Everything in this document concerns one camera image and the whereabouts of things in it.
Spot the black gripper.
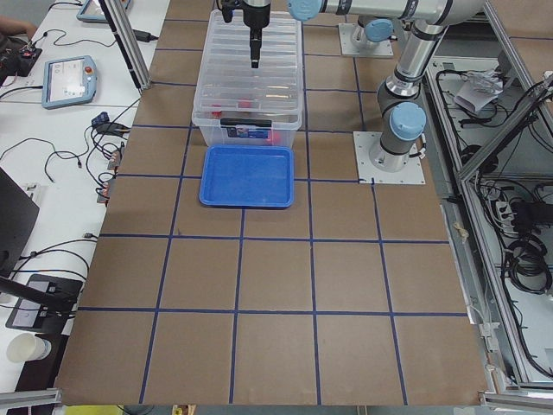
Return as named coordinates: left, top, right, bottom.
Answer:
left=242, top=0, right=271, bottom=69

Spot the clear plastic box lid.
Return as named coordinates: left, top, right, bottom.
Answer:
left=192, top=9, right=302, bottom=117

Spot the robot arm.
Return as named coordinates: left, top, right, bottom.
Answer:
left=288, top=1, right=483, bottom=173

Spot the clear plastic storage box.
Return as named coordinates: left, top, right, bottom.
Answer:
left=192, top=10, right=304, bottom=147

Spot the blue plastic tray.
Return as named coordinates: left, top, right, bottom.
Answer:
left=199, top=144, right=295, bottom=208

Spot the blue teach pendant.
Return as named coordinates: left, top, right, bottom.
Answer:
left=41, top=55, right=97, bottom=109
left=76, top=0, right=107, bottom=23

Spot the black laptop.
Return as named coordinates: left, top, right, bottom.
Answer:
left=0, top=169, right=39, bottom=277

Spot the white paper cup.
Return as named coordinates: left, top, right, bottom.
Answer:
left=6, top=333, right=52, bottom=363

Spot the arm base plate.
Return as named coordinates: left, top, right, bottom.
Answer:
left=338, top=19, right=393, bottom=59
left=353, top=131, right=426, bottom=185

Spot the aluminium frame post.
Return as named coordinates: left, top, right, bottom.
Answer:
left=99, top=0, right=151, bottom=91

